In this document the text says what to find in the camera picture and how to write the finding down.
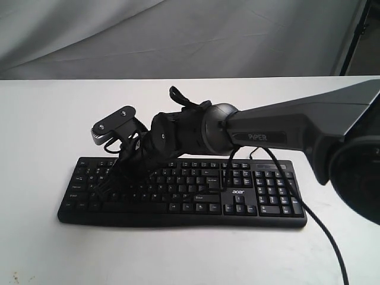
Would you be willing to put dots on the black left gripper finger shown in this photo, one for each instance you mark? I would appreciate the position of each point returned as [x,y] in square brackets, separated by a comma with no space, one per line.
[106,185]

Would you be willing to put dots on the grey backdrop cloth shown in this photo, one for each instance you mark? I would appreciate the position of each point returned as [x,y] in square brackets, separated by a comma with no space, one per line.
[56,40]

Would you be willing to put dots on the black stand pole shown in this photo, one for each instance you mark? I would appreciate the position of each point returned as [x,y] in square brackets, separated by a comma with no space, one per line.
[368,9]

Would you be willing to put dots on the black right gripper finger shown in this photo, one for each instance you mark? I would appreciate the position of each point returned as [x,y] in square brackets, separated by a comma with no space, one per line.
[119,186]

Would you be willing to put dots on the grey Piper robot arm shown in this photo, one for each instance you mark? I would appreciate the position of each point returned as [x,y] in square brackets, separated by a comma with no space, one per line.
[337,131]

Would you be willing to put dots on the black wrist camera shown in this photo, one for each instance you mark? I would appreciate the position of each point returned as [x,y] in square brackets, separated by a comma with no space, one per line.
[121,124]

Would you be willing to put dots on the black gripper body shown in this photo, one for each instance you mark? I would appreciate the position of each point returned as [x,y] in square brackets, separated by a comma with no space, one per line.
[138,160]

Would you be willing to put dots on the black Acer keyboard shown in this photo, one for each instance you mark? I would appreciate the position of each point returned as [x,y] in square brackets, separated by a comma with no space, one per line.
[187,192]

